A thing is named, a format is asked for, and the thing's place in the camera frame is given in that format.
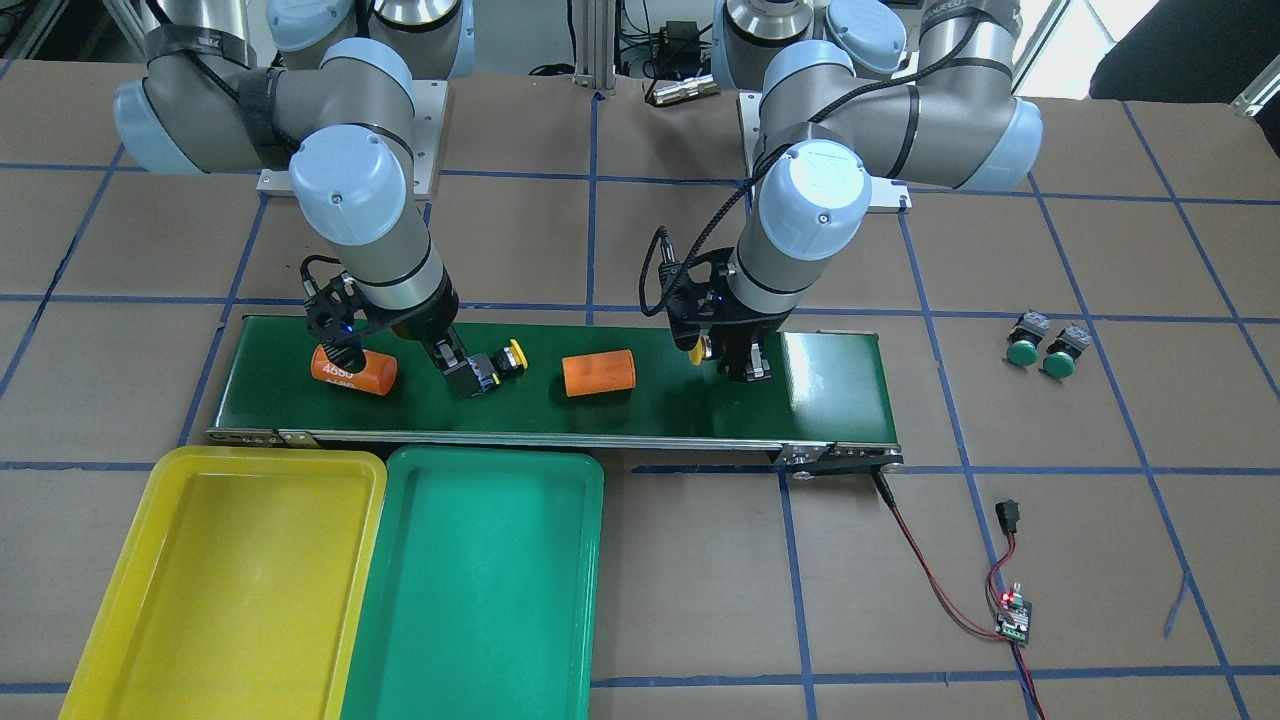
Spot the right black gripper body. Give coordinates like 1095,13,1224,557
302,255,461,346

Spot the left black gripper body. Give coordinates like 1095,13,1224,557
666,250,790,351

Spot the orange cylinder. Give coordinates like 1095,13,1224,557
561,348,637,398
310,345,399,396

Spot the yellow mushroom push button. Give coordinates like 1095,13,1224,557
468,338,529,395

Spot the green push button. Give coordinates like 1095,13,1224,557
1005,309,1051,368
1039,323,1093,380

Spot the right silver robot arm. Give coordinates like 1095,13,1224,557
113,1,526,398

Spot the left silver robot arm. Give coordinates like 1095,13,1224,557
641,1,1044,383

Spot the green conveyor belt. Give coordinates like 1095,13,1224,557
206,315,902,468

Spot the yellow plastic tray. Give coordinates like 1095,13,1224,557
60,446,387,719

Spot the green plastic tray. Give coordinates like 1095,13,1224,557
340,446,605,719

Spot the small green circuit board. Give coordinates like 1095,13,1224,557
995,587,1032,647

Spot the red black wire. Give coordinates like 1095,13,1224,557
872,470,1046,720

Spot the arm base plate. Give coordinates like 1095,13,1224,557
307,79,451,201
737,91,913,214

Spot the aluminium frame post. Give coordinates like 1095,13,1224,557
568,0,620,97

